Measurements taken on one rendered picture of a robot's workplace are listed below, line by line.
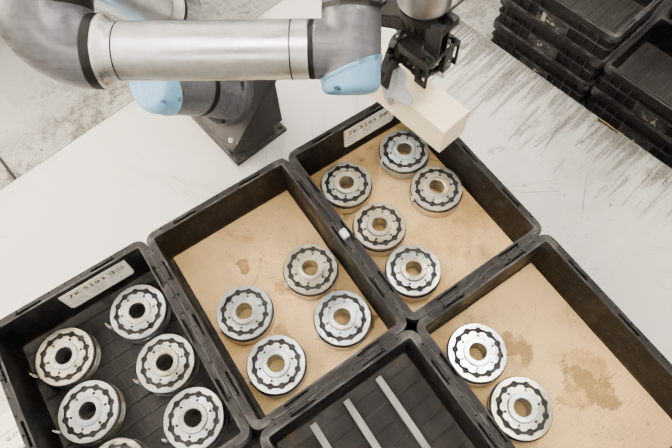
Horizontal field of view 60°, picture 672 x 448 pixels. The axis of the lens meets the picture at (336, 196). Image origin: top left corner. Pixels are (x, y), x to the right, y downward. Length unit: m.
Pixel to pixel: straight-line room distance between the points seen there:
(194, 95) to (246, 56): 0.48
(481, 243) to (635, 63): 1.15
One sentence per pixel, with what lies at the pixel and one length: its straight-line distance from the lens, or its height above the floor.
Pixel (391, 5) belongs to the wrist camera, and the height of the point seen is 1.23.
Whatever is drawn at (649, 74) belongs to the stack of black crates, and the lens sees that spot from 2.15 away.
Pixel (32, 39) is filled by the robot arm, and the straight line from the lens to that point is 0.81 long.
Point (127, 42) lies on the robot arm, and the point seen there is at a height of 1.35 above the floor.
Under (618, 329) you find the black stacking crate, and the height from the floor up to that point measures 0.90.
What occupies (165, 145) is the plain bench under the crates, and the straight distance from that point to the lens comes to 1.47.
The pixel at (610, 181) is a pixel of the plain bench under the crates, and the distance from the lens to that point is 1.47.
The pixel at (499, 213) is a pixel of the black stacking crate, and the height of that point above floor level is 0.87.
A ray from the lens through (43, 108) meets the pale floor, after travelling 2.64.
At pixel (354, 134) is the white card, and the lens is 1.19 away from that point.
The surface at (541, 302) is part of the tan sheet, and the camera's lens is 1.15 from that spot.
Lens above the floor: 1.88
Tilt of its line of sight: 62 degrees down
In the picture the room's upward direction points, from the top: 3 degrees counter-clockwise
